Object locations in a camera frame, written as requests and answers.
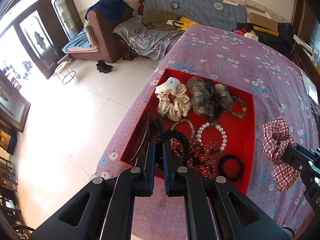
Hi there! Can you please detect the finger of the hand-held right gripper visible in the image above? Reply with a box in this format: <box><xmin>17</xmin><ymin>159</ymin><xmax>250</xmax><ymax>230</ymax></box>
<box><xmin>281</xmin><ymin>144</ymin><xmax>313</xmax><ymax>173</ymax></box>

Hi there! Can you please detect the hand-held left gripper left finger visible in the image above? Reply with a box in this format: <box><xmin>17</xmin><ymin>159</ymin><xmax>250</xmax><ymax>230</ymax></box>
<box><xmin>29</xmin><ymin>142</ymin><xmax>155</xmax><ymax>240</ymax></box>

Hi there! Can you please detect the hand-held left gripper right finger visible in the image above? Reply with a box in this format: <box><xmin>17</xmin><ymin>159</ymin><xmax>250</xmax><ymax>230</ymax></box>
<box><xmin>162</xmin><ymin>142</ymin><xmax>290</xmax><ymax>240</ymax></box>

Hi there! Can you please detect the red plaid scrunchie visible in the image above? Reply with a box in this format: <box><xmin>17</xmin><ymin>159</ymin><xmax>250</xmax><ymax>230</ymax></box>
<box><xmin>261</xmin><ymin>116</ymin><xmax>302</xmax><ymax>192</ymax></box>

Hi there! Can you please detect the black spiral hair tie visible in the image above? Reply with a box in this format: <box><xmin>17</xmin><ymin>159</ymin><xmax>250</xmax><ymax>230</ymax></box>
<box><xmin>155</xmin><ymin>129</ymin><xmax>191</xmax><ymax>172</ymax></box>

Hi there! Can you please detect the black headband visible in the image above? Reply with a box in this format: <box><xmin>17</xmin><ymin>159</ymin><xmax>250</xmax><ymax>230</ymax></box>
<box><xmin>130</xmin><ymin>112</ymin><xmax>164</xmax><ymax>162</ymax></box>

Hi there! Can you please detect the red dotted scrunchie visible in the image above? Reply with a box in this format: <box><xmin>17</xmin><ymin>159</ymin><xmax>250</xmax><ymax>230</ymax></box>
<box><xmin>171</xmin><ymin>139</ymin><xmax>224</xmax><ymax>178</ymax></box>

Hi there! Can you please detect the red tray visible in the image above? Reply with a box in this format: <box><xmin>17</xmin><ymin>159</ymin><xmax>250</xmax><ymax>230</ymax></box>
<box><xmin>120</xmin><ymin>68</ymin><xmax>256</xmax><ymax>195</ymax></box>

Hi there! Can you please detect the cream cherry-print scrunchie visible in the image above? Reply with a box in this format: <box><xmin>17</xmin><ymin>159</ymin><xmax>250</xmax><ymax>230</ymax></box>
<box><xmin>155</xmin><ymin>77</ymin><xmax>192</xmax><ymax>122</ymax></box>

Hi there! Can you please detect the white paper sheet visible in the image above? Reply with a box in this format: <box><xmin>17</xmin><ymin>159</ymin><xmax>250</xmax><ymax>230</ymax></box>
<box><xmin>301</xmin><ymin>70</ymin><xmax>318</xmax><ymax>98</ymax></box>

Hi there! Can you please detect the grey furry scrunchie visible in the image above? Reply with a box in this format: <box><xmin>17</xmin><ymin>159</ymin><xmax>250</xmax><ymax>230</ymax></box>
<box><xmin>187</xmin><ymin>77</ymin><xmax>233</xmax><ymax>119</ymax></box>

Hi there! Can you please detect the black bag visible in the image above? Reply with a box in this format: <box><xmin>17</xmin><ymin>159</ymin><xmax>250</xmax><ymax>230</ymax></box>
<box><xmin>260</xmin><ymin>22</ymin><xmax>292</xmax><ymax>54</ymax></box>

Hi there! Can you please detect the purple floral bed sheet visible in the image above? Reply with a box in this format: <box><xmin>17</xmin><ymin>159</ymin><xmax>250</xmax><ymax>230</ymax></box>
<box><xmin>91</xmin><ymin>24</ymin><xmax>320</xmax><ymax>240</ymax></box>

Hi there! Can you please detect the yellow flat box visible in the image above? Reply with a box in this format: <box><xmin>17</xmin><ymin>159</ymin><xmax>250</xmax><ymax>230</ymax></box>
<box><xmin>252</xmin><ymin>25</ymin><xmax>280</xmax><ymax>37</ymax></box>

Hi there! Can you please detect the grey floral bedding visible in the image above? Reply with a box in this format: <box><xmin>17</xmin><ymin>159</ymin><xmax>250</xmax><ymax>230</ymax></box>
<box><xmin>112</xmin><ymin>15</ymin><xmax>185</xmax><ymax>62</ymax></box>

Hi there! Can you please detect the mauve sofa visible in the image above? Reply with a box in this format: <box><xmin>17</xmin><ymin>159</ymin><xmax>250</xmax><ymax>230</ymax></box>
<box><xmin>62</xmin><ymin>7</ymin><xmax>133</xmax><ymax>63</ymax></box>

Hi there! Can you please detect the cardboard box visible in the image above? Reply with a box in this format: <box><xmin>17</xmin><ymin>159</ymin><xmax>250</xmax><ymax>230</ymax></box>
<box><xmin>247</xmin><ymin>12</ymin><xmax>279</xmax><ymax>32</ymax></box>

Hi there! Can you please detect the blue seat cloth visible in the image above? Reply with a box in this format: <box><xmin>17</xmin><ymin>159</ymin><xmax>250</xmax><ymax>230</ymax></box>
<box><xmin>62</xmin><ymin>27</ymin><xmax>97</xmax><ymax>53</ymax></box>

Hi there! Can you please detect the yellow paper bag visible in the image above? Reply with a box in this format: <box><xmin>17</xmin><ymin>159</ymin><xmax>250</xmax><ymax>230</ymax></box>
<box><xmin>172</xmin><ymin>16</ymin><xmax>200</xmax><ymax>30</ymax></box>

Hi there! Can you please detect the olive jacket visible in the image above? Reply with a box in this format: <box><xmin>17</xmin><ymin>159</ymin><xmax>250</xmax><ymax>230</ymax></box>
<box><xmin>143</xmin><ymin>10</ymin><xmax>184</xmax><ymax>32</ymax></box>

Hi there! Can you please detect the wooden framed picture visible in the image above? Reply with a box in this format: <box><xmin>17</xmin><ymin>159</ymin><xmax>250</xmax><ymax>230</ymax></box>
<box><xmin>0</xmin><ymin>77</ymin><xmax>31</xmax><ymax>133</ymax></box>

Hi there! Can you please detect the navy garment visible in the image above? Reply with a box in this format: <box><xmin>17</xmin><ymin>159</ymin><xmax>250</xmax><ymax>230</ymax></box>
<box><xmin>86</xmin><ymin>0</ymin><xmax>133</xmax><ymax>22</ymax></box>

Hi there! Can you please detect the dark wooden glass door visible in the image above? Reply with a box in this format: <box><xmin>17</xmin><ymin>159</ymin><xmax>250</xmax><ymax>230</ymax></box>
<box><xmin>0</xmin><ymin>0</ymin><xmax>84</xmax><ymax>80</ymax></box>

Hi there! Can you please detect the pale bead bracelet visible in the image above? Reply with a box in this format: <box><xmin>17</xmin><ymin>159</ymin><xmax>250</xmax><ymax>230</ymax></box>
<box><xmin>169</xmin><ymin>119</ymin><xmax>195</xmax><ymax>140</ymax></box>

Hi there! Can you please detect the black braided hair tie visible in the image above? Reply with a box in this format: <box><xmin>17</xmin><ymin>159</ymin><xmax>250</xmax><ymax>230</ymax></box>
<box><xmin>218</xmin><ymin>154</ymin><xmax>244</xmax><ymax>182</ymax></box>

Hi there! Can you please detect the white pearl bracelet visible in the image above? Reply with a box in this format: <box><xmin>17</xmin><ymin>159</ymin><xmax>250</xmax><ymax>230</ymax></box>
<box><xmin>196</xmin><ymin>122</ymin><xmax>228</xmax><ymax>153</ymax></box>

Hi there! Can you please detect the leopard print hair tie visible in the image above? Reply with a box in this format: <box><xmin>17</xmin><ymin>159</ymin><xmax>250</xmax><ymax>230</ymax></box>
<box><xmin>229</xmin><ymin>95</ymin><xmax>248</xmax><ymax>119</ymax></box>

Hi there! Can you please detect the wire frame stool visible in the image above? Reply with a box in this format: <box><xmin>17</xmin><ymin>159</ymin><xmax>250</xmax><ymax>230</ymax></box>
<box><xmin>55</xmin><ymin>61</ymin><xmax>76</xmax><ymax>85</ymax></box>

